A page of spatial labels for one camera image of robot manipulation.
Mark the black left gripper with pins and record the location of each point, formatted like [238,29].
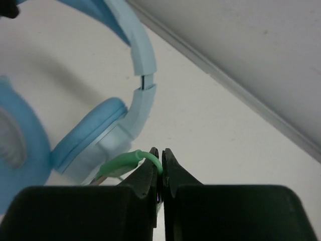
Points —
[9,8]

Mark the light blue headphones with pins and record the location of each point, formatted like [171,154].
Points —
[56,112]

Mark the aluminium table edge rail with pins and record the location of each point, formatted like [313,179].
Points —
[267,52]

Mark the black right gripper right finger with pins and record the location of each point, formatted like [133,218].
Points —
[196,211]

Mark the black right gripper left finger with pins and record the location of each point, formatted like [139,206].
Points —
[126,211]

